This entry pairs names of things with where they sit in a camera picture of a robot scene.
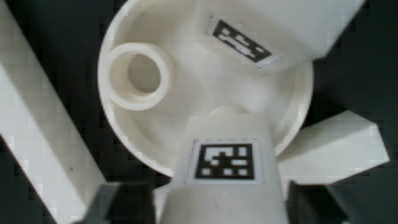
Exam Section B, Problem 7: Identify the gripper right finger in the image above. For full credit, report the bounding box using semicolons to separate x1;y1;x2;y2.
287;181;367;224

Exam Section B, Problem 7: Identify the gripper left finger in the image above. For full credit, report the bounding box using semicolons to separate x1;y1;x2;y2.
72;181;157;224

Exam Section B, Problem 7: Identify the white stool leg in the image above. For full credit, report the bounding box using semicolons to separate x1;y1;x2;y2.
161;114;290;224
196;0;365;72

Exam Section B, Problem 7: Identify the white round stool seat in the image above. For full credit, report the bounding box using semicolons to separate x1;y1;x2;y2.
98;0;313;176

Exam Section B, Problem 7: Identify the white front fence bar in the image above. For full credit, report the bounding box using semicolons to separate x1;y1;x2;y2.
0;0;105;224

